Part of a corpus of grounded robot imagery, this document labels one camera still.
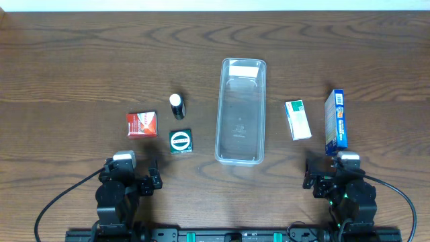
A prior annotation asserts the green Zam-Buk box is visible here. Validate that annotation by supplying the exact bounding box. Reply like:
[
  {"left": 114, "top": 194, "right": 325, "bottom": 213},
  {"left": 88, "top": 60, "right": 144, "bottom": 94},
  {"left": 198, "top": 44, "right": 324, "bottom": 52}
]
[{"left": 169, "top": 129, "right": 193, "bottom": 154}]

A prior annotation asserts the red Panadol box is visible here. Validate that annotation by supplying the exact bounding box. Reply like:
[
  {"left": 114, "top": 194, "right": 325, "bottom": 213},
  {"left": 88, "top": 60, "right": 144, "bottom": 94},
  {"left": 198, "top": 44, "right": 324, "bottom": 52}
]
[{"left": 126, "top": 112, "right": 158, "bottom": 138}]

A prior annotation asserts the white green medicine box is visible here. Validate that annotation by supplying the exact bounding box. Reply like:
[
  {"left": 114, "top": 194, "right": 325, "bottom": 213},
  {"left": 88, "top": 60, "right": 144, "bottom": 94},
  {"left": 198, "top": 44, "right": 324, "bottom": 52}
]
[{"left": 285, "top": 100, "right": 312, "bottom": 140}]

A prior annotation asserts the blue medicine box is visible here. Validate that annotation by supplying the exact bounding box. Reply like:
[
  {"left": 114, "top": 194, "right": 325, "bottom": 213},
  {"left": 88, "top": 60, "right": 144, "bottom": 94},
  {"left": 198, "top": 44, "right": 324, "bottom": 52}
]
[{"left": 325, "top": 89, "right": 348, "bottom": 156}]

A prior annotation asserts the dark bottle white cap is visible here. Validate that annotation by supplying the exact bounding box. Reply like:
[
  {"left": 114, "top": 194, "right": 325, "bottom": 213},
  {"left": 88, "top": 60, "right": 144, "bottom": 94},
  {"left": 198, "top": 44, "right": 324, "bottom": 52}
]
[{"left": 169, "top": 93, "right": 185, "bottom": 120}]

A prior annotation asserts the clear plastic container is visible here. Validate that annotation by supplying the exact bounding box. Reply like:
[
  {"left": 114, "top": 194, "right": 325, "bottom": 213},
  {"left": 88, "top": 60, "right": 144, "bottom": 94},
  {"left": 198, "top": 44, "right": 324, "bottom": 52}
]
[{"left": 215, "top": 58, "right": 267, "bottom": 167}]

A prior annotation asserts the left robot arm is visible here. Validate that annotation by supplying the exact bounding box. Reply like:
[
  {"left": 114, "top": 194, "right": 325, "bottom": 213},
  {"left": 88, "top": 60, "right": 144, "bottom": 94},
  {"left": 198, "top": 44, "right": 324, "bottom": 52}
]
[{"left": 95, "top": 158, "right": 163, "bottom": 238}]

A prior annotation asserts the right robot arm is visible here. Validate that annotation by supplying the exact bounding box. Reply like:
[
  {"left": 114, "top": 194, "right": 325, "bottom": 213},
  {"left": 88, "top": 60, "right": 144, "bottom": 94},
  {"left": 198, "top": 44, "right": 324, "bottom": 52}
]
[{"left": 302, "top": 158, "right": 377, "bottom": 234}]

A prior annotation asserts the right black cable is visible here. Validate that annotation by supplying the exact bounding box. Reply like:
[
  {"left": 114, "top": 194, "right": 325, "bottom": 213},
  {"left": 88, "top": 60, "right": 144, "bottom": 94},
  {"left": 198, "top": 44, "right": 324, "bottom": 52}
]
[{"left": 335, "top": 161, "right": 418, "bottom": 242}]

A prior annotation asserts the black cable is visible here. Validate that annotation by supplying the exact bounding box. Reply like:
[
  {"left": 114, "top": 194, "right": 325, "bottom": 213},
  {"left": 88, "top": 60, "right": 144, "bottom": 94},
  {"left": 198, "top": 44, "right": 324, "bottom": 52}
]
[
  {"left": 34, "top": 167, "right": 105, "bottom": 242},
  {"left": 335, "top": 161, "right": 418, "bottom": 242}
]

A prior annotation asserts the black mounting rail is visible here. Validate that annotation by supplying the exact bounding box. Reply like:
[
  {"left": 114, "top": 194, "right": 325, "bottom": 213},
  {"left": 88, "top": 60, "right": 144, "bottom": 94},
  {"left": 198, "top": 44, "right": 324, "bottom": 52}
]
[{"left": 64, "top": 227, "right": 402, "bottom": 242}]

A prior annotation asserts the left black cable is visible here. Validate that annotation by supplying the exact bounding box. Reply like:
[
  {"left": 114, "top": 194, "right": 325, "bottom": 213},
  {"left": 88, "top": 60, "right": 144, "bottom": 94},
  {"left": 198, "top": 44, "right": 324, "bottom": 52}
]
[{"left": 34, "top": 167, "right": 105, "bottom": 242}]

